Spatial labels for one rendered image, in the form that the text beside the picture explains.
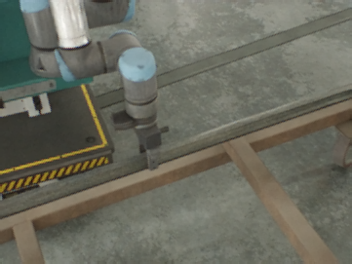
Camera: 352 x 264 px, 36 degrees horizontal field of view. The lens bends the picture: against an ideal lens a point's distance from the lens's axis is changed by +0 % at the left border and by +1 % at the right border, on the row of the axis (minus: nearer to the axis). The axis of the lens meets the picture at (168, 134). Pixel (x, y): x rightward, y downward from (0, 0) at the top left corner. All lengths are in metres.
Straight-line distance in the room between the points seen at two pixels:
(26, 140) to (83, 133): 0.20
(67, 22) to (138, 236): 0.92
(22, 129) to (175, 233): 0.68
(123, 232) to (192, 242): 0.26
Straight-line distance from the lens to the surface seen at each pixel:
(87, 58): 1.44
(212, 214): 2.06
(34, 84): 1.79
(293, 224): 1.58
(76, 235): 2.06
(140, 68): 1.34
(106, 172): 1.54
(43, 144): 1.96
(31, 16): 1.70
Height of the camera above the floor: 1.56
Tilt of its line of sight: 40 degrees down
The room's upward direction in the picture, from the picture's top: 5 degrees counter-clockwise
